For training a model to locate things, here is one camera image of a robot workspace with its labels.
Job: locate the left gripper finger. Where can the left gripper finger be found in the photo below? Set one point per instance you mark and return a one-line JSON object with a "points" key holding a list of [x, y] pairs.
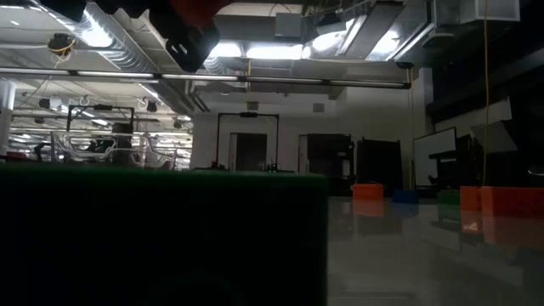
{"points": [[191, 47]]}

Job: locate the large green block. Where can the large green block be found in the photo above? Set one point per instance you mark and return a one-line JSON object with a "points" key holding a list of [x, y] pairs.
{"points": [[161, 238], [449, 196]]}

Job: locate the large orange block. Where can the large orange block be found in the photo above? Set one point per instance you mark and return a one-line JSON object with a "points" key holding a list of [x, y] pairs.
{"points": [[471, 197], [514, 202], [368, 191]]}

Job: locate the bright ceiling light panel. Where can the bright ceiling light panel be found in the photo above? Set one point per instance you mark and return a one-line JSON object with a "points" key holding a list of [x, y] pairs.
{"points": [[274, 52], [229, 49]]}

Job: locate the round black lamp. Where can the round black lamp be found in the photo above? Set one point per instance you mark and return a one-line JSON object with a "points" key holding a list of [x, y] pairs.
{"points": [[44, 103], [151, 106]]}

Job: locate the dark door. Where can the dark door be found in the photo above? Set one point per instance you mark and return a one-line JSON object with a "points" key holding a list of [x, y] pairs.
{"points": [[251, 153]]}

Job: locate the distant black robot table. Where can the distant black robot table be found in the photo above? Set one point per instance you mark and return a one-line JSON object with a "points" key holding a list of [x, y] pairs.
{"points": [[272, 168]]}

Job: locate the clear plastic tray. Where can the clear plastic tray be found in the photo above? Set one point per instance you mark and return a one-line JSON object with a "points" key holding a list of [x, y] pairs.
{"points": [[64, 146], [537, 171]]}

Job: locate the red object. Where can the red object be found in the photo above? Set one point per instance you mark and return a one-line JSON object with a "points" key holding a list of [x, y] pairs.
{"points": [[17, 155]]}

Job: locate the small blue block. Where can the small blue block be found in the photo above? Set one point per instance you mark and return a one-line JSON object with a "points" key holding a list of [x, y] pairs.
{"points": [[406, 196]]}

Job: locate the whiteboard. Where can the whiteboard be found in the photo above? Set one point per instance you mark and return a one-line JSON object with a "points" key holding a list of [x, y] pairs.
{"points": [[433, 155]]}

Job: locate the white ceiling box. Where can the white ceiling box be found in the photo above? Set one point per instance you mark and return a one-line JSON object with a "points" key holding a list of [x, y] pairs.
{"points": [[493, 10]]}

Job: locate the grey tilted panel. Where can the grey tilted panel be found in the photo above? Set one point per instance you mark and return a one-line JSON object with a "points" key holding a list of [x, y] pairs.
{"points": [[495, 138]]}

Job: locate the silver spiral air duct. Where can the silver spiral air duct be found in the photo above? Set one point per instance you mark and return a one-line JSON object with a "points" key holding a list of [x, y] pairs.
{"points": [[110, 47]]}

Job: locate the grey wall vent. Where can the grey wall vent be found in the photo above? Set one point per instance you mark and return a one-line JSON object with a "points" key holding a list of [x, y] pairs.
{"points": [[252, 105], [319, 107]]}

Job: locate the grey duct box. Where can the grey duct box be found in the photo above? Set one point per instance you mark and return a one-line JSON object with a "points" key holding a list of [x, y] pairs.
{"points": [[289, 24]]}

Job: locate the long black light rail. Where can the long black light rail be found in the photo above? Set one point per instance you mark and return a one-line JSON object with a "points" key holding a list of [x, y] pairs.
{"points": [[297, 80]]}

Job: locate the shiny metal air duct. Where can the shiny metal air duct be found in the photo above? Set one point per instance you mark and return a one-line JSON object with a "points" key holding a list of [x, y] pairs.
{"points": [[382, 30]]}

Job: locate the black ceiling camera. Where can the black ceiling camera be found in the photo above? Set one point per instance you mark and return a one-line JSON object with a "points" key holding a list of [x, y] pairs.
{"points": [[404, 65]]}

